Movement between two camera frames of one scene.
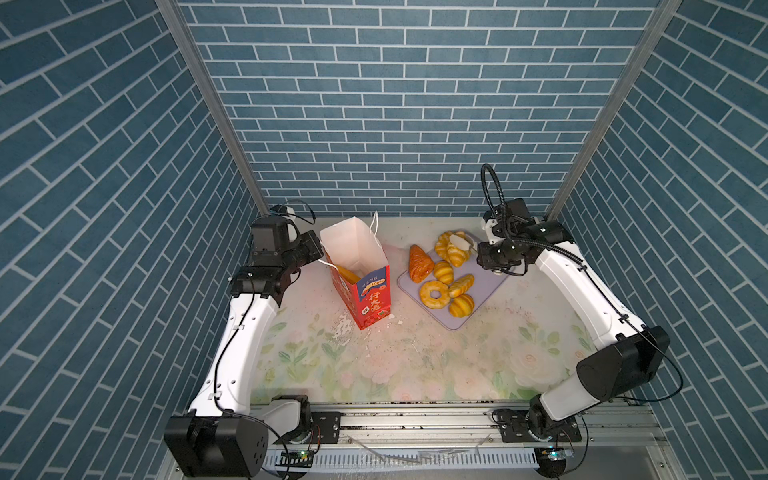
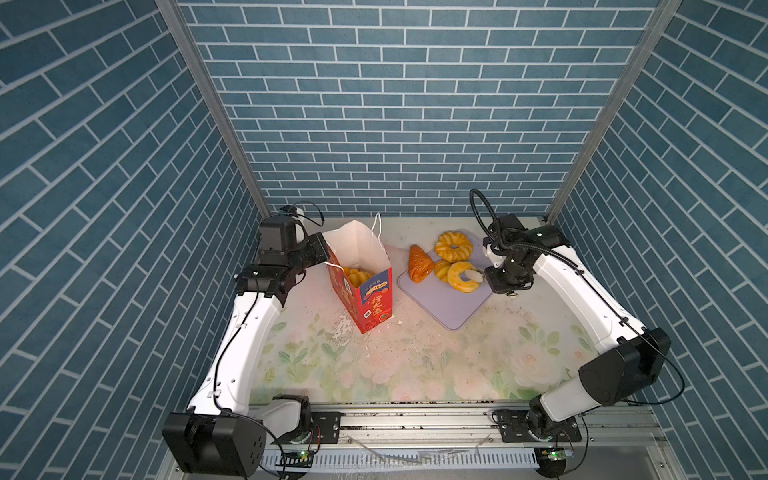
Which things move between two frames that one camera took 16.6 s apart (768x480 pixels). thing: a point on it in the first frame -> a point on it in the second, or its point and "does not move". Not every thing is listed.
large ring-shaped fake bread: (458, 257) does not move
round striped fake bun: (461, 306) -> (355, 277)
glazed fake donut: (434, 303) -> (454, 277)
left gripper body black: (299, 253) does not move
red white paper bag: (359, 264) does not move
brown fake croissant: (420, 265) does not move
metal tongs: (466, 235) -> (476, 275)
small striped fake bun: (443, 271) does not move
